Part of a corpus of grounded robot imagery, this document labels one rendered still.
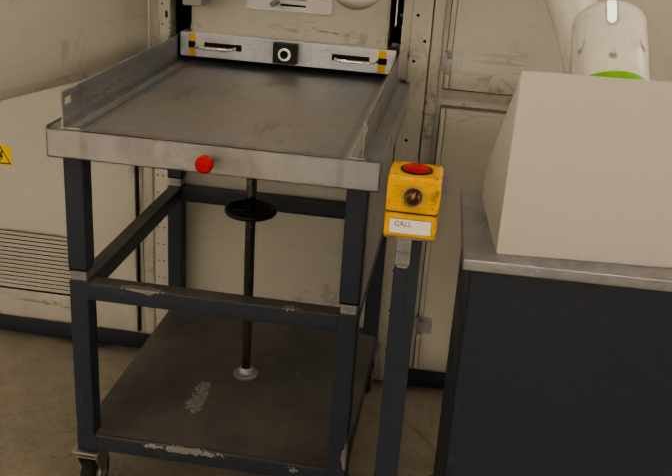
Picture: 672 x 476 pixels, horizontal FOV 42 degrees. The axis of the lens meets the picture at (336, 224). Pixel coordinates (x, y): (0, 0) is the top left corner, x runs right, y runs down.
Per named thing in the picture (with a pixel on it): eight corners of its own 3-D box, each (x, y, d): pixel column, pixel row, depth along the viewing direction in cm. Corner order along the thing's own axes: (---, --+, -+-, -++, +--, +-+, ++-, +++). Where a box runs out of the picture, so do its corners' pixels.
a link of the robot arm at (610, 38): (644, 130, 160) (640, 39, 167) (655, 85, 146) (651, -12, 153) (569, 130, 163) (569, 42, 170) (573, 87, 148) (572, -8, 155)
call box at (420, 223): (434, 243, 134) (442, 179, 130) (382, 237, 135) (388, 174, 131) (437, 224, 142) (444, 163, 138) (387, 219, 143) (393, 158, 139)
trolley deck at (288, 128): (378, 192, 157) (381, 160, 155) (47, 156, 164) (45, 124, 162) (408, 105, 220) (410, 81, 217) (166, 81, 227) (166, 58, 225)
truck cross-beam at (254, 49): (394, 75, 216) (396, 50, 214) (180, 55, 222) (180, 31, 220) (396, 71, 221) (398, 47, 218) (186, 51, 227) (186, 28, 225)
